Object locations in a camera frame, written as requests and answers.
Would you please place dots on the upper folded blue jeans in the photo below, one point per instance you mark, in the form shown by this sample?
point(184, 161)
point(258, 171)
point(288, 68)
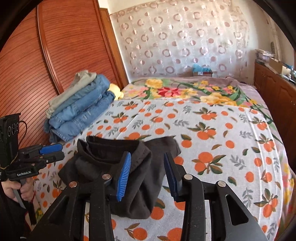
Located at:
point(86, 89)

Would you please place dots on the orange print white blanket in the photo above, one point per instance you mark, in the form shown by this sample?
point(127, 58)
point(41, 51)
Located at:
point(219, 142)

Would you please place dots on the stack of papers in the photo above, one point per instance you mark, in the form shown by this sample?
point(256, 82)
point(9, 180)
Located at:
point(263, 56)

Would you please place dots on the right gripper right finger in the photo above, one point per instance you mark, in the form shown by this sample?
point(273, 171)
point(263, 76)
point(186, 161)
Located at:
point(178, 180)

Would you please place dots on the wooden slatted headboard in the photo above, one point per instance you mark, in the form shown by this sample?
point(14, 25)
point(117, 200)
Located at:
point(52, 41)

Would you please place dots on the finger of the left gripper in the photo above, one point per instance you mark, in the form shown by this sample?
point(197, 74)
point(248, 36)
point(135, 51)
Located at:
point(50, 149)
point(53, 157)

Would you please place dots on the left hand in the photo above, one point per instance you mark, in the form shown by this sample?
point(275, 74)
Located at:
point(26, 190)

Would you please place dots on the circle pattern sheer curtain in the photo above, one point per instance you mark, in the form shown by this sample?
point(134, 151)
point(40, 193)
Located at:
point(170, 38)

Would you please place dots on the yellow plush toy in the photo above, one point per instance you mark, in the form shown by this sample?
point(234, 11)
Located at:
point(118, 94)

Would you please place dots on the dark grey pants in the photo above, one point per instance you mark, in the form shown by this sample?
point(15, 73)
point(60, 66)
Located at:
point(136, 168)

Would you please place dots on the cardboard box on cabinet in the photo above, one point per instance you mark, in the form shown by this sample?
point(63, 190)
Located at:
point(278, 66)

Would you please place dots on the lower folded blue jeans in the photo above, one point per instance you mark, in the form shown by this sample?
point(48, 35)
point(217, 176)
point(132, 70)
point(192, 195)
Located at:
point(76, 117)

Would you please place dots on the pink floral bedspread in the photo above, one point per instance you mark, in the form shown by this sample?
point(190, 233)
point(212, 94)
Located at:
point(224, 91)

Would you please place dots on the wooden sideboard cabinet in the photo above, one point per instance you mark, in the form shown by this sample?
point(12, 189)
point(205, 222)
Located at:
point(279, 96)

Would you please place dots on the beige folded pants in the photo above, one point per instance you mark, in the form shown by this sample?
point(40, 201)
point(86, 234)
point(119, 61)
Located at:
point(81, 80)

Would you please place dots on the folded blue jeans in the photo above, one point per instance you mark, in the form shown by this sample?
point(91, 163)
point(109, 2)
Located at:
point(86, 89)
point(76, 117)

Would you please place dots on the blue item on box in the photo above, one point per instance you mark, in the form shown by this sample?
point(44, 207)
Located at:
point(198, 70)

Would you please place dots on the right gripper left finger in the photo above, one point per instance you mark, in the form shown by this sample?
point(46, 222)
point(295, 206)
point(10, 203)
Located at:
point(115, 180)

